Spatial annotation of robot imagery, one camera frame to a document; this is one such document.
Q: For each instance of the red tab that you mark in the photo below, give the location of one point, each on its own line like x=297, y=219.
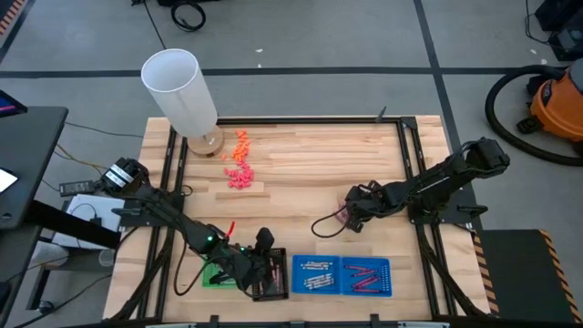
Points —
x=231, y=229

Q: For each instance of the white box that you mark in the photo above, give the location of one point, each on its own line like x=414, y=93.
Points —
x=82, y=214

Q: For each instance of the black platform with striped edge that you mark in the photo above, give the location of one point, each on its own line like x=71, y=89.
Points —
x=524, y=273

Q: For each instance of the blue plastic basket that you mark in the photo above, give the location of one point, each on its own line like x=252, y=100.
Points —
x=385, y=262
x=298, y=287

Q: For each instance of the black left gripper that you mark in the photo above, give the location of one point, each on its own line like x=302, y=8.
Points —
x=250, y=271

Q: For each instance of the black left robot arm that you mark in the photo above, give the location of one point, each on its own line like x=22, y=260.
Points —
x=173, y=214

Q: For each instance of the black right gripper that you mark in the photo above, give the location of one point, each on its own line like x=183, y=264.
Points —
x=366, y=202

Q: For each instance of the orange shop vacuum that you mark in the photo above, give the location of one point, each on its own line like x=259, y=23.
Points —
x=555, y=109
x=488, y=107

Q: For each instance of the orange foam earplug pile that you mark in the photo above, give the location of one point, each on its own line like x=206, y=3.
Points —
x=240, y=148

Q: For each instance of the black desk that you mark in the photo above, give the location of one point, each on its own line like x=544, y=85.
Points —
x=32, y=150

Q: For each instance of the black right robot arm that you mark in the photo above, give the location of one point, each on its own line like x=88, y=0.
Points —
x=432, y=184

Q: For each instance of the clear plastic cup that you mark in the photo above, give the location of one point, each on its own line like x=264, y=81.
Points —
x=107, y=258

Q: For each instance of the black computer monitor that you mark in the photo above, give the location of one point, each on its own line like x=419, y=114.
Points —
x=9, y=105

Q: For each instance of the black plastic basket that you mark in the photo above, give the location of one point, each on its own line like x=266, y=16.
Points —
x=283, y=273

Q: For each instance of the pink foam earplug pile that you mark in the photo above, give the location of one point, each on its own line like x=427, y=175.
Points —
x=241, y=177

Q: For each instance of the black aluminium table frame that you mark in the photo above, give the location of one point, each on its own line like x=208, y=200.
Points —
x=319, y=120

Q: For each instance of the black equipment case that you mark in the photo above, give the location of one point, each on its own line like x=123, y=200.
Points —
x=565, y=36

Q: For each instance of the black power adapter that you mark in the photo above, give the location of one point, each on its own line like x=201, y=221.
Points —
x=76, y=188

